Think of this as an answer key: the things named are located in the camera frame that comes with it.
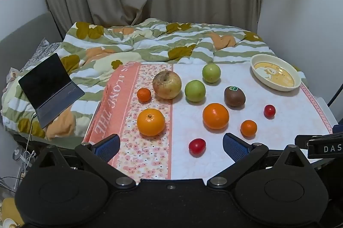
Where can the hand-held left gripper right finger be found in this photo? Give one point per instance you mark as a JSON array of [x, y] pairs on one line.
[[233, 147]]

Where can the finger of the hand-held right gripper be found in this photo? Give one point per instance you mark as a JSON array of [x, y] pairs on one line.
[[302, 141], [339, 128]]

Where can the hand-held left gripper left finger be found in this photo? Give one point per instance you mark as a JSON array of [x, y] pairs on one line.
[[107, 147]]

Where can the small mandarin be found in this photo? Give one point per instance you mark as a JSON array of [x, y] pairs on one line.
[[248, 128], [144, 95]]

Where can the large orange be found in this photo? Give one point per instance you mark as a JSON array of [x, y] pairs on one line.
[[151, 123], [216, 116]]

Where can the red cherry tomato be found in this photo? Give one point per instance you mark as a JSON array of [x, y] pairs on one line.
[[197, 147], [269, 111]]

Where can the brown kiwi with sticker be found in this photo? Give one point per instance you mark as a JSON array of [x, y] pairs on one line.
[[234, 98]]

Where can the green apple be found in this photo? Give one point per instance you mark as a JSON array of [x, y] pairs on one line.
[[195, 91], [211, 73]]

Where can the cream shallow bowl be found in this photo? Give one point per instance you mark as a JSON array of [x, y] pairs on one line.
[[276, 74]]

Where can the large yellow apple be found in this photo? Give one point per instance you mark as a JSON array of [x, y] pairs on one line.
[[166, 84]]

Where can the pink bordered white tablecloth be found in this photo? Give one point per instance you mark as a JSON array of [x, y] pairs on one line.
[[187, 123]]

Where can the clear round stand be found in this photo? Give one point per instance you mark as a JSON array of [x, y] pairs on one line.
[[18, 153]]

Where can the grey laptop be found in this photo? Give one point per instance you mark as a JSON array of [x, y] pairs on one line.
[[44, 83]]

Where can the yellow cloth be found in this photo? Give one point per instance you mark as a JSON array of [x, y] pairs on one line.
[[9, 208]]

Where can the grey patterned pillow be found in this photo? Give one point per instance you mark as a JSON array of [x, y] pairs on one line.
[[40, 52]]

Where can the green striped floral blanket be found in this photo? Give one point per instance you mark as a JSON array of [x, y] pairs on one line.
[[160, 40]]

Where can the grey headboard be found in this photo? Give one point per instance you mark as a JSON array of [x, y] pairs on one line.
[[24, 35]]

